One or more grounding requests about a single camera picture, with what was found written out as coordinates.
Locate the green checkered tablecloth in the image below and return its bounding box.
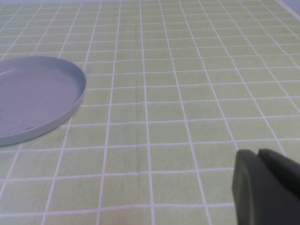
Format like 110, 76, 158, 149
0, 0, 300, 225

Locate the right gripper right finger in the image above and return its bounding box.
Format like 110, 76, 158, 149
259, 149, 300, 196

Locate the blue-grey round plate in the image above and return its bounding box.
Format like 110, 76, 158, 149
0, 56, 87, 147

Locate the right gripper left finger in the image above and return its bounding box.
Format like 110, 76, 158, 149
232, 149, 300, 225

